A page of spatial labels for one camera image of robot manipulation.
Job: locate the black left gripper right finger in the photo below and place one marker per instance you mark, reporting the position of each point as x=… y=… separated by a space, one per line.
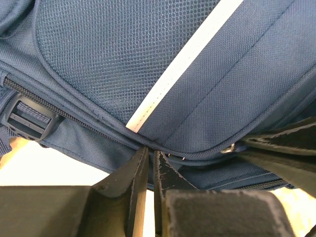
x=182 y=210

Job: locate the navy blue student backpack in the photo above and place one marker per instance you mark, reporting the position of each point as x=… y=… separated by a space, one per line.
x=98 y=79

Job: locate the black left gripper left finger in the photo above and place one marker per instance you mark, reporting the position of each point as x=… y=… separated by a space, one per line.
x=113 y=207

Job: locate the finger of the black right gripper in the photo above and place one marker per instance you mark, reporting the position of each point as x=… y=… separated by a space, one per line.
x=288 y=152

